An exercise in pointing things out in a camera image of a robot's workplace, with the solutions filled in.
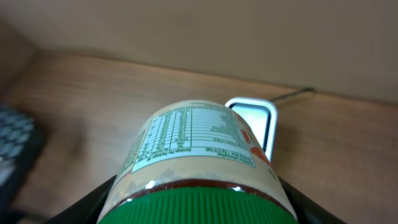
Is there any white barcode scanner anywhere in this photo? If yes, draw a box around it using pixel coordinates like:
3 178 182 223
225 97 278 161

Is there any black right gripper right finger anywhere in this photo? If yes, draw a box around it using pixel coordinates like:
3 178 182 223
279 177 346 224

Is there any black scanner cable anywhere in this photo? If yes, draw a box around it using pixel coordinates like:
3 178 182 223
269 87 315 103

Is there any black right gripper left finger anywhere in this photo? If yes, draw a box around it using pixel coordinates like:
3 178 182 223
44 175 116 224

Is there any green lid jar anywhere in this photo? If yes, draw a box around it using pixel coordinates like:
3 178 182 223
97 100 298 223

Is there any grey plastic mesh basket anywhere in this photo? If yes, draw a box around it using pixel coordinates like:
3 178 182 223
1 104 42 223

